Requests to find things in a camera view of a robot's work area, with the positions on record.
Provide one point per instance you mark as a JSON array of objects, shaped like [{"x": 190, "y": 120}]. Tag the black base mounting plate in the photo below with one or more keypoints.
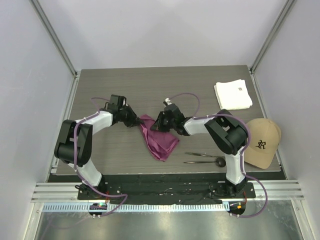
[{"x": 187, "y": 177}]

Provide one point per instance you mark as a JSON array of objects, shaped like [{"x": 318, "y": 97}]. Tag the aluminium frame post right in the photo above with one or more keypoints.
[{"x": 281, "y": 18}]

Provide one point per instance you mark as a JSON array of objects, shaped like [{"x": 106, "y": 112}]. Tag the aluminium frame post left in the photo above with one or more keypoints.
[{"x": 53, "y": 36}]

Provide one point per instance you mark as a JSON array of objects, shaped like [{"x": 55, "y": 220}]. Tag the dark metal spoon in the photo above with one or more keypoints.
[{"x": 219, "y": 161}]

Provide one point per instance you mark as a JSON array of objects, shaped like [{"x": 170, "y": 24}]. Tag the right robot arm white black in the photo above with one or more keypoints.
[{"x": 229, "y": 133}]

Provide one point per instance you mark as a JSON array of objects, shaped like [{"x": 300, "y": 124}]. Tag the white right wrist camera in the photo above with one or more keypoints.
[{"x": 167, "y": 102}]

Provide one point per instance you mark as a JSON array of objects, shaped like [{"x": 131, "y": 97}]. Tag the aluminium front rail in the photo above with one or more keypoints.
[{"x": 274, "y": 190}]

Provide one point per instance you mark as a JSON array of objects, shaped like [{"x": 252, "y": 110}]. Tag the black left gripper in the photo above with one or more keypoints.
[{"x": 134, "y": 120}]

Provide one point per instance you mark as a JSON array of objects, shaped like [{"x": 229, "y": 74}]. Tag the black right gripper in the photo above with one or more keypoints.
[{"x": 158, "y": 126}]

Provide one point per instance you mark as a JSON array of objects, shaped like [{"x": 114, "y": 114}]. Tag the dark metal fork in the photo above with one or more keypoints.
[{"x": 204, "y": 155}]

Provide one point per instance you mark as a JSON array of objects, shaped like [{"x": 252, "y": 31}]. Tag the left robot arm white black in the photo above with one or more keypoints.
[{"x": 75, "y": 140}]

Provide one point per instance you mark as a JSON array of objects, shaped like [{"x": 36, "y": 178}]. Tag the slotted cable duct strip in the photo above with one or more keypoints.
[{"x": 95, "y": 207}]

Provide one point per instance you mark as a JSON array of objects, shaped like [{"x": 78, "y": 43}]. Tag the aluminium frame post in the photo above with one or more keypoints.
[
  {"x": 53, "y": 36},
  {"x": 281, "y": 18}
]

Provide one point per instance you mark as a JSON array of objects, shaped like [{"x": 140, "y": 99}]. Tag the white folded towel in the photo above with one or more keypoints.
[{"x": 233, "y": 95}]

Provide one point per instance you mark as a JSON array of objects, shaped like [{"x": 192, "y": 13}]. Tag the tan baseball cap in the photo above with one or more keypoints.
[{"x": 265, "y": 138}]

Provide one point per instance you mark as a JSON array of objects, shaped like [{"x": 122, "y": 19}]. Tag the magenta cloth napkin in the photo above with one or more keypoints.
[{"x": 159, "y": 144}]

